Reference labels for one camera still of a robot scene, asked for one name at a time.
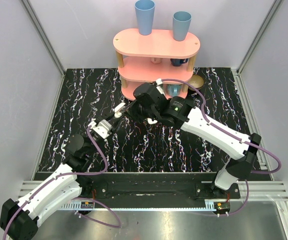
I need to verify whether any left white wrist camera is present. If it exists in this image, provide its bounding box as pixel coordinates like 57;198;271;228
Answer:
90;120;112;139

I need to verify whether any pink mug on shelf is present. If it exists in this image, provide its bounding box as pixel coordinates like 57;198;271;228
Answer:
151;57;162;64

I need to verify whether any brown ceramic bowl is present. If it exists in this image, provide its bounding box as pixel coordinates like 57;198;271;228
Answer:
188;75;205;89

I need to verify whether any left light blue cup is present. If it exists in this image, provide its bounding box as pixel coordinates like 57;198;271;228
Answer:
135;0;155;36

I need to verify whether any dark blue mug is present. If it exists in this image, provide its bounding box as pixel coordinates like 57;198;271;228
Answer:
170;58;189;67

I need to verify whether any light blue cup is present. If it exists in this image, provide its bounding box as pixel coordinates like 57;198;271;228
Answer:
173;11;192;42
135;0;155;36

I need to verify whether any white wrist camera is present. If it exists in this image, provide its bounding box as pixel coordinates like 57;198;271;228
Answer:
90;120;112;139
155;78;165;95

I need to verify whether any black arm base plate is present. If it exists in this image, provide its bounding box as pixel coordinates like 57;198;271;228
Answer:
77;172;241;200

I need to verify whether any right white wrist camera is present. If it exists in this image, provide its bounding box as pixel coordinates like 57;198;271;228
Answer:
155;78;165;95

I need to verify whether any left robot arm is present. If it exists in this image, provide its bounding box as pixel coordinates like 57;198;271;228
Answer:
0;102;125;240

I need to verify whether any white earbuds charging case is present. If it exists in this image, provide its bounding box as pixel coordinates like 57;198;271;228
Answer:
147;118;158;125

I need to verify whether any orange connector board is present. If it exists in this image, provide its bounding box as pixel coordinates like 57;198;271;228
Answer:
215;202;230;211
80;200;94;209

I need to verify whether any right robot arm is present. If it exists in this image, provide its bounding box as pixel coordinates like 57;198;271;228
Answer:
126;82;262;198

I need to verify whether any right light blue cup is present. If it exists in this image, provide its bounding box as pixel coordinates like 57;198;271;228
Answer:
173;11;192;42

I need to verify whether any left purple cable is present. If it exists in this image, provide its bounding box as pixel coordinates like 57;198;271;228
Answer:
1;124;122;240

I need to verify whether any left orange connector board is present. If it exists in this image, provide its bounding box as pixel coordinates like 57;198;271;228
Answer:
80;200;94;209

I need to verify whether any white oval pebble case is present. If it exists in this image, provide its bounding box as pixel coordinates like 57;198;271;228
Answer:
114;112;122;119

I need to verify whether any blue butterfly mug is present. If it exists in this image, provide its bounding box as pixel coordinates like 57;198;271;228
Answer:
167;84;181;97

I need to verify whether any pink three-tier wooden shelf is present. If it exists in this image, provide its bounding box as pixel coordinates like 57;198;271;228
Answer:
113;28;201;100

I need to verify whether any right orange connector board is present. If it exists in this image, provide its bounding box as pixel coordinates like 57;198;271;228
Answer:
215;202;230;211

